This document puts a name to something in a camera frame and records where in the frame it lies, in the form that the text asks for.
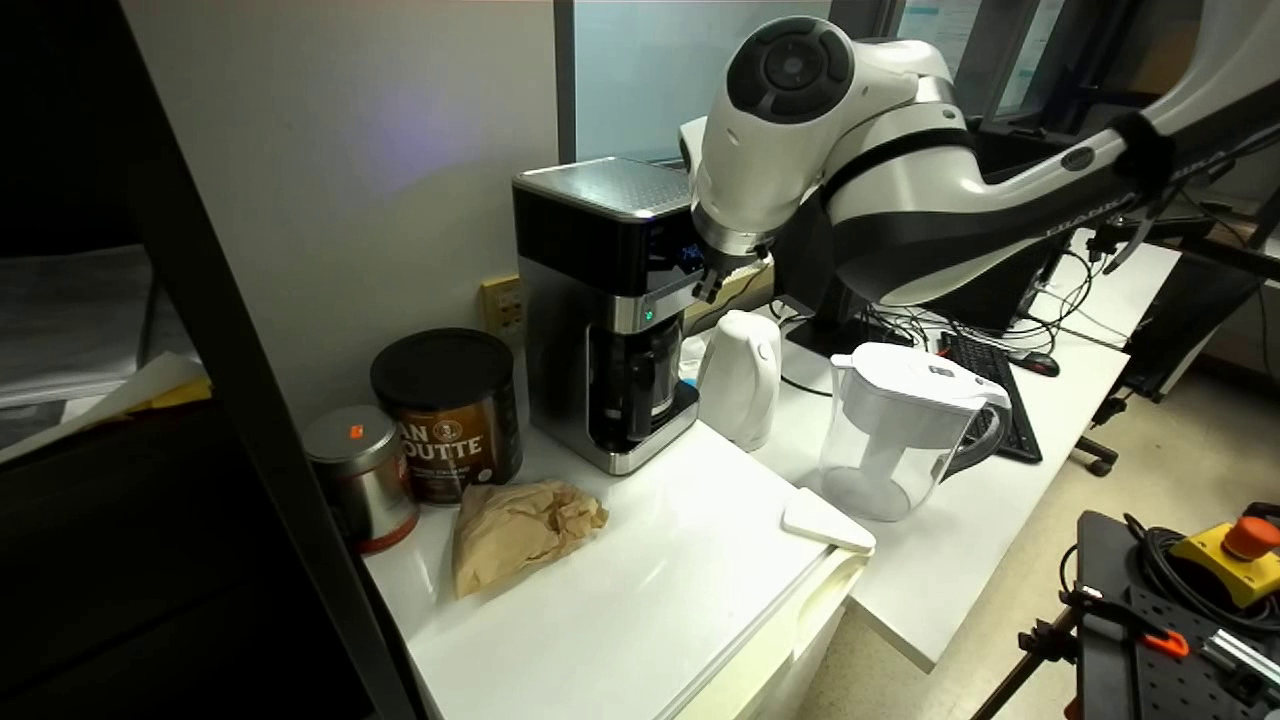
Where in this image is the stack of papers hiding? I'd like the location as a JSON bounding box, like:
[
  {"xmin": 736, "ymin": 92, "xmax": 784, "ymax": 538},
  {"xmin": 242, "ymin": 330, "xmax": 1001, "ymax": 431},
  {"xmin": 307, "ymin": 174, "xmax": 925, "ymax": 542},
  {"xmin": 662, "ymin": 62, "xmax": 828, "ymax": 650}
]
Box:
[{"xmin": 0, "ymin": 241, "xmax": 216, "ymax": 465}]

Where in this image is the black pegboard cart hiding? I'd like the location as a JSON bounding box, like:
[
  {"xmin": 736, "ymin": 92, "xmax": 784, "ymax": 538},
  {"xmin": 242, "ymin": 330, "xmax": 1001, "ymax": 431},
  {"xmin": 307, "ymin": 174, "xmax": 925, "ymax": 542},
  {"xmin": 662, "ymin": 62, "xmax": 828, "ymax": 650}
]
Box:
[{"xmin": 1073, "ymin": 507, "xmax": 1280, "ymax": 720}]

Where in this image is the dark coffee can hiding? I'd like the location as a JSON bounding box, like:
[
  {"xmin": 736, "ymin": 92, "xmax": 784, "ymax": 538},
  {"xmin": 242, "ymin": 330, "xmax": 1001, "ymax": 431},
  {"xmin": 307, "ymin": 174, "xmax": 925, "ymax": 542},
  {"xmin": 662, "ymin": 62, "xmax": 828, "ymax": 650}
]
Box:
[{"xmin": 370, "ymin": 324, "xmax": 527, "ymax": 507}]

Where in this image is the white electric kettle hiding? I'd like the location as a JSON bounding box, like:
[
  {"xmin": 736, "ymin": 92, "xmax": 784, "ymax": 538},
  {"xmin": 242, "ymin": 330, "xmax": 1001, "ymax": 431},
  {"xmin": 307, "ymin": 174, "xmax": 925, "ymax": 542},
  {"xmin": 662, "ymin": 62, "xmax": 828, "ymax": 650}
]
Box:
[{"xmin": 697, "ymin": 310, "xmax": 787, "ymax": 458}]

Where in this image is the silver black coffee maker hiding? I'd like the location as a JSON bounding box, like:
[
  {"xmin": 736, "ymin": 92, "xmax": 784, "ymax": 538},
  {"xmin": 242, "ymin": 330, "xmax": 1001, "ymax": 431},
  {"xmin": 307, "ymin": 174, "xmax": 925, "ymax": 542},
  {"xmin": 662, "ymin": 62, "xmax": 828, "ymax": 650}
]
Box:
[{"xmin": 513, "ymin": 151, "xmax": 712, "ymax": 481}]

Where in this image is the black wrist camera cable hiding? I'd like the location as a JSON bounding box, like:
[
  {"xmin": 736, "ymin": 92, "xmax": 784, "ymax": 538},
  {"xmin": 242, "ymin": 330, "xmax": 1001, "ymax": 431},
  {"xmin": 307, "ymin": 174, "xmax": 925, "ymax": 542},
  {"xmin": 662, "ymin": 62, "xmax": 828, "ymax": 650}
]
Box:
[{"xmin": 784, "ymin": 123, "xmax": 985, "ymax": 233}]

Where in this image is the black computer keyboard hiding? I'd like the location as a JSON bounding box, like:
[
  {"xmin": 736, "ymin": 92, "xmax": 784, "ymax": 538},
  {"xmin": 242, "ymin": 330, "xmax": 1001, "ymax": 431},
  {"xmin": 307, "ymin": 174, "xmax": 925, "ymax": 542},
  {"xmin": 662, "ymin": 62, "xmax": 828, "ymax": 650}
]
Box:
[{"xmin": 934, "ymin": 336, "xmax": 1048, "ymax": 470}]

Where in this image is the coiled black cable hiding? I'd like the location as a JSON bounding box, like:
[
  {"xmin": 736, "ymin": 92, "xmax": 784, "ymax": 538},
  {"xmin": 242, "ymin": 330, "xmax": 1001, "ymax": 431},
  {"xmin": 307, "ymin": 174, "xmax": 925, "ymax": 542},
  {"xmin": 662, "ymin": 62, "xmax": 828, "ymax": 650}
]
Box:
[{"xmin": 1125, "ymin": 511, "xmax": 1280, "ymax": 650}]

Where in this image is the white water filter pitcher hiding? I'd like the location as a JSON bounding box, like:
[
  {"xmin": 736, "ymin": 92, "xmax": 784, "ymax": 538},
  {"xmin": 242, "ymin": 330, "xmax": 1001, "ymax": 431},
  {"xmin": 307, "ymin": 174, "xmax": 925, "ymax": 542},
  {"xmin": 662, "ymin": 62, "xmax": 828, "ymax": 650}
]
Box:
[{"xmin": 803, "ymin": 340, "xmax": 1016, "ymax": 527}]

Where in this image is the black chair base wheel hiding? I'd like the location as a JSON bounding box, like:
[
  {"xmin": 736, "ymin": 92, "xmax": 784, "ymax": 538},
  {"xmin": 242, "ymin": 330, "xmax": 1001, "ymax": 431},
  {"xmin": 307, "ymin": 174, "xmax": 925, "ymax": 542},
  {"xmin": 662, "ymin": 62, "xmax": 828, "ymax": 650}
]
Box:
[{"xmin": 1066, "ymin": 431, "xmax": 1125, "ymax": 481}]

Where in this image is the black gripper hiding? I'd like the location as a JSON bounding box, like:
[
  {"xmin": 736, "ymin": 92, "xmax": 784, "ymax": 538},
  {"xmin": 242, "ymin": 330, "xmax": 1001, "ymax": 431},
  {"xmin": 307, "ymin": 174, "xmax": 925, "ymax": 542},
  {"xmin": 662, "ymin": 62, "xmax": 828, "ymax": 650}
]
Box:
[{"xmin": 684, "ymin": 215, "xmax": 780, "ymax": 310}]

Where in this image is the brown paper filter bag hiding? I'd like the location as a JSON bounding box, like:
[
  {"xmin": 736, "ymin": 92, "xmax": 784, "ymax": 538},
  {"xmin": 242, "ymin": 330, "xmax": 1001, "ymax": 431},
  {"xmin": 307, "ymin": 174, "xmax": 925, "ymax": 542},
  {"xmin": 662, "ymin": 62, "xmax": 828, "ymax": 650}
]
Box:
[{"xmin": 448, "ymin": 478, "xmax": 611, "ymax": 600}]

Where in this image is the orange black bar clamp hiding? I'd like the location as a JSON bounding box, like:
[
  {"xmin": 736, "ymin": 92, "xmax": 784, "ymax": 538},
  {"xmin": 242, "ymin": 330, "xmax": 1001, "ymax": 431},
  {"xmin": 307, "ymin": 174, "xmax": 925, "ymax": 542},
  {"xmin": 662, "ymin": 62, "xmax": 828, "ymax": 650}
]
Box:
[{"xmin": 1016, "ymin": 605, "xmax": 1198, "ymax": 673}]

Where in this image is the yellow emergency stop box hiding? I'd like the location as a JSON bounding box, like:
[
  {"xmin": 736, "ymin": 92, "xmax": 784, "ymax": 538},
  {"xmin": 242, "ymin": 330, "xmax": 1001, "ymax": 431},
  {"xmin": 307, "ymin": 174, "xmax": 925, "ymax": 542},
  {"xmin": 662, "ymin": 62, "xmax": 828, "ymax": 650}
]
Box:
[{"xmin": 1169, "ymin": 501, "xmax": 1280, "ymax": 612}]

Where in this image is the beige wall outlet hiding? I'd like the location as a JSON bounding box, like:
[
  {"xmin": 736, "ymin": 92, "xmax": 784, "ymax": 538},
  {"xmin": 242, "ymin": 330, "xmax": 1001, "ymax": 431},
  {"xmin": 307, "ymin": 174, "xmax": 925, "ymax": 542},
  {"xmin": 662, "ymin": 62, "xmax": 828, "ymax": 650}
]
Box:
[{"xmin": 476, "ymin": 272, "xmax": 527, "ymax": 336}]

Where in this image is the black shelf frame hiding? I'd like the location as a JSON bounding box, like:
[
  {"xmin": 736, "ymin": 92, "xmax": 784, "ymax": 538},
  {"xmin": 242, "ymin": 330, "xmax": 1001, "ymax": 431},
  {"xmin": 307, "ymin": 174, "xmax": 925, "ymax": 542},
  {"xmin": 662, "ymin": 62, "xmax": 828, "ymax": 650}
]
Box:
[{"xmin": 0, "ymin": 0, "xmax": 434, "ymax": 720}]

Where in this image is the silver metal canister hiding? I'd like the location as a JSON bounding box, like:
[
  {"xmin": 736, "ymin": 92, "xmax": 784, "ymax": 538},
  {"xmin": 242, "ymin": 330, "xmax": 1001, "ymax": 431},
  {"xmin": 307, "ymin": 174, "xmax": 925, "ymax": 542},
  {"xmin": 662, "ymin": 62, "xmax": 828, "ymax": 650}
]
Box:
[{"xmin": 299, "ymin": 400, "xmax": 423, "ymax": 558}]

